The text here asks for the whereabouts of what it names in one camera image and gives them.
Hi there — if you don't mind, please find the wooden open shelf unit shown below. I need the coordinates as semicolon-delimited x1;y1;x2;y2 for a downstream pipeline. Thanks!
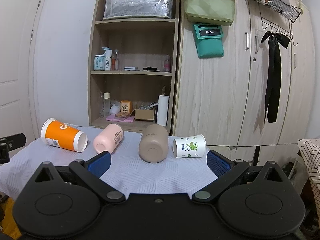
88;0;181;130

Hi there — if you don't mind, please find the light wood wardrobe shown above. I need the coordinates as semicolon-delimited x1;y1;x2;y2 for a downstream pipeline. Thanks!
173;0;316;165

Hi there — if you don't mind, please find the clear bottle beige cap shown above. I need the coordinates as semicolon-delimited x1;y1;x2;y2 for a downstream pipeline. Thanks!
103;93;111;117

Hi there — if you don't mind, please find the white door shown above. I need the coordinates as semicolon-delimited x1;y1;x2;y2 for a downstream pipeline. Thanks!
1;0;41;144

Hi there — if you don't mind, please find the white paper towel roll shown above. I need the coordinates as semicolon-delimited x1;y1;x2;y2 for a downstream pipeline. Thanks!
157;95;169;126

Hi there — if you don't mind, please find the patterned beige pillow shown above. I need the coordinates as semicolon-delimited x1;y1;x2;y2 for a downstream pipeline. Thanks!
298;138;320;217

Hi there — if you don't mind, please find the pink small bottle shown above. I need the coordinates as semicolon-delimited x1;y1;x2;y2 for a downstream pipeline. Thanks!
163;55;171;72

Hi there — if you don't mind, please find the small cardboard box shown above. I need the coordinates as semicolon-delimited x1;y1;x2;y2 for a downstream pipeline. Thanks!
135;109;155;121

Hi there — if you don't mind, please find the white pump bottle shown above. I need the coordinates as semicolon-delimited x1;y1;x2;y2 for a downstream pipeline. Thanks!
101;47;112;71

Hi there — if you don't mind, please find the white small jar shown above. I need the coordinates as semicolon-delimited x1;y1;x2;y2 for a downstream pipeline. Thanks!
110;101;121;115

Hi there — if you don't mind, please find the orange patterned small box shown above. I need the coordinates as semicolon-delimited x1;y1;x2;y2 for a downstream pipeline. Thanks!
120;100;133;114

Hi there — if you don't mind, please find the black ribbon bow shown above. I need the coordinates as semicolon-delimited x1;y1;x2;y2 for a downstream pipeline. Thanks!
260;31;290;123

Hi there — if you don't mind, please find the plastic wrapped grey storage box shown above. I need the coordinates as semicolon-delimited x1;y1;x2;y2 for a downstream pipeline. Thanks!
103;0;173;20

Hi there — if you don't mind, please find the clear bottle red liquid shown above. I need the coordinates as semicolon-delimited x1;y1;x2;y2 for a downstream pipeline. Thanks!
111;49;119;70

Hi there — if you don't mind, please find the teal and white can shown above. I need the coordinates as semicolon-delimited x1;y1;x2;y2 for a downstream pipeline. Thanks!
93;55;105;70

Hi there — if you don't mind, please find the taupe Miniso tumbler cup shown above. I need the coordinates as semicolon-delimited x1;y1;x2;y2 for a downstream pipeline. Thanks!
139;124;169;163

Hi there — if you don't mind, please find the green cushion bag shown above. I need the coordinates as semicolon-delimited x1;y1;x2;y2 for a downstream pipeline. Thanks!
184;0;235;27

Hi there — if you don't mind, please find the orange paper cup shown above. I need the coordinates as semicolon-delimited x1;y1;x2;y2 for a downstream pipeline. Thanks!
41;118;88;152

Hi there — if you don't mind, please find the white paper cup green print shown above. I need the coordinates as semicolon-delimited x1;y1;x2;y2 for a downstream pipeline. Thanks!
173;134;207;158

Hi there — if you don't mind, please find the pink tumbler cup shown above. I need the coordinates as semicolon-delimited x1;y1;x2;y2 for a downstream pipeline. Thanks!
93;124;124;154

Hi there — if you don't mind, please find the pink flat book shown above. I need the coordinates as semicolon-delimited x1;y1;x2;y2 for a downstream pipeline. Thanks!
106;114;135;123

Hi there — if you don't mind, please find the teal Redmi pouch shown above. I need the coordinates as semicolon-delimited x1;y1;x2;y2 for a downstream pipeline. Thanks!
193;23;224;59

